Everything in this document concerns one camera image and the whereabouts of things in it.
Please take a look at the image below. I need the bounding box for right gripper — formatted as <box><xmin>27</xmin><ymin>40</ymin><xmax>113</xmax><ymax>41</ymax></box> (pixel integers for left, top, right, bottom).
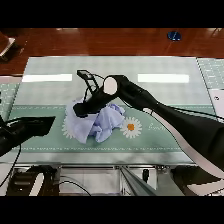
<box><xmin>72</xmin><ymin>94</ymin><xmax>101</xmax><ymax>119</ymax></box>

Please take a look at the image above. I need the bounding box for light blue shirt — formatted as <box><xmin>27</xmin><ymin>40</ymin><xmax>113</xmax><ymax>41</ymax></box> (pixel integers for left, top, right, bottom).
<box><xmin>64</xmin><ymin>97</ymin><xmax>127</xmax><ymax>145</ymax></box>

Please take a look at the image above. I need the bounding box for blue round object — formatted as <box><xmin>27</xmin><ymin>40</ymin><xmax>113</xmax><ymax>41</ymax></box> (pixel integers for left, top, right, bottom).
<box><xmin>166</xmin><ymin>30</ymin><xmax>183</xmax><ymax>42</ymax></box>

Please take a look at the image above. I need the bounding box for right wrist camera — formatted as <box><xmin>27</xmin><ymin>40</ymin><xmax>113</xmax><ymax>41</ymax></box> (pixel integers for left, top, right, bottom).
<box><xmin>76</xmin><ymin>69</ymin><xmax>102</xmax><ymax>94</ymax></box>

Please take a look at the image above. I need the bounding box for black cable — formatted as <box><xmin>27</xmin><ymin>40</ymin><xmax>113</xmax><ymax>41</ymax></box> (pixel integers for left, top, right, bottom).
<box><xmin>165</xmin><ymin>105</ymin><xmax>224</xmax><ymax>121</ymax></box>
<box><xmin>57</xmin><ymin>179</ymin><xmax>92</xmax><ymax>197</ymax></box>
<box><xmin>0</xmin><ymin>143</ymin><xmax>23</xmax><ymax>188</ymax></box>

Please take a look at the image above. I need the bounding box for silver frame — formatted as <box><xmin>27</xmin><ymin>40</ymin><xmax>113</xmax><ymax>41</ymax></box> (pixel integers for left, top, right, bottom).
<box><xmin>0</xmin><ymin>162</ymin><xmax>224</xmax><ymax>197</ymax></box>

